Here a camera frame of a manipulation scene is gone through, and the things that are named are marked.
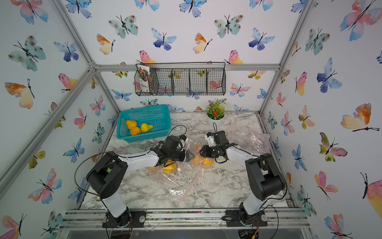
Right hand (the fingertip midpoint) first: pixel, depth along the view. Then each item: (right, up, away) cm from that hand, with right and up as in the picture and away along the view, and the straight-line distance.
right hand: (202, 151), depth 90 cm
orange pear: (-51, +17, +17) cm, 56 cm away
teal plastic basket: (-33, +23, +27) cm, 49 cm away
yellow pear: (-45, +12, +12) cm, 48 cm away
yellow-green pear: (-39, +14, +15) cm, 44 cm away
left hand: (-5, -2, -2) cm, 5 cm away
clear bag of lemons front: (-15, -15, -2) cm, 21 cm away
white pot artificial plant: (+9, +23, +10) cm, 27 cm away
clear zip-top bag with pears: (+34, +5, +7) cm, 35 cm away
